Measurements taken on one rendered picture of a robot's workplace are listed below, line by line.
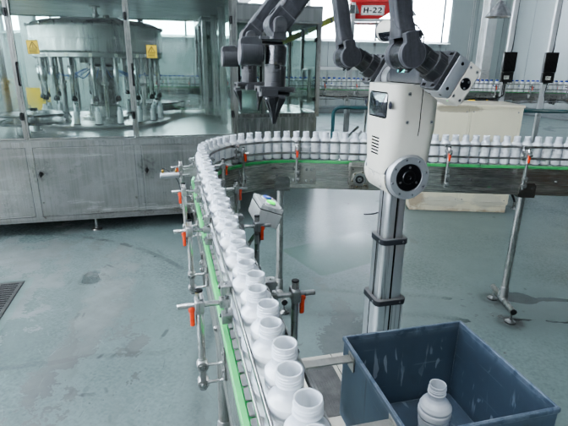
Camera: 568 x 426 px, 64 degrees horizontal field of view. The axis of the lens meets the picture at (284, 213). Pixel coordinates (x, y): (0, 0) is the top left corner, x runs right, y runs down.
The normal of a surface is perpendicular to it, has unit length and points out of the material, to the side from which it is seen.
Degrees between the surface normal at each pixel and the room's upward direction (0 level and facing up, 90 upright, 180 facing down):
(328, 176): 90
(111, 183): 90
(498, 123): 90
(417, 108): 90
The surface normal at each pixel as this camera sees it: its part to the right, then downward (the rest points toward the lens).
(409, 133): 0.23, 0.47
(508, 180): -0.07, 0.31
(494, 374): -0.97, 0.07
